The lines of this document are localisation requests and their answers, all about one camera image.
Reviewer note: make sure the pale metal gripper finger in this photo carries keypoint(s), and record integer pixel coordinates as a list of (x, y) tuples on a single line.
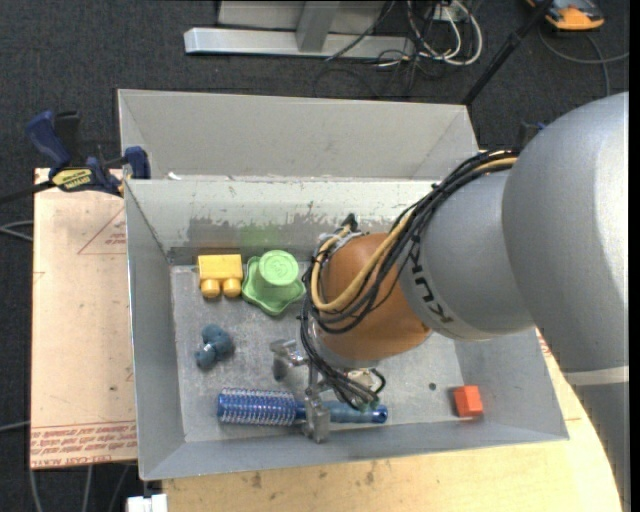
[(316, 420), (282, 350)]

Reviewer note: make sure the blue hair brush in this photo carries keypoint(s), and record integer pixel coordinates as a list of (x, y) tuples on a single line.
[(255, 406)]

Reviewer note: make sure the teal toy animal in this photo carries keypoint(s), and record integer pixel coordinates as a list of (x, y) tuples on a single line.
[(215, 345)]

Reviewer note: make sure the green cup with wavy brim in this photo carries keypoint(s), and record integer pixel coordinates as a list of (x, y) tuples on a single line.
[(274, 280)]

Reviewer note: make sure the yellow toy brick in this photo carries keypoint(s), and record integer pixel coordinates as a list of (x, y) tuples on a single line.
[(219, 267)]

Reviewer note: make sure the orange block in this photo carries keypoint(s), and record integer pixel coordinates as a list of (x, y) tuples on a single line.
[(468, 401)]

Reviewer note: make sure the brown cardboard board, red print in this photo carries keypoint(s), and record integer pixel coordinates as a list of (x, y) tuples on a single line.
[(80, 325)]

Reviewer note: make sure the grey metal bin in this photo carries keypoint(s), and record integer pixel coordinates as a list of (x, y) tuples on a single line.
[(280, 135)]

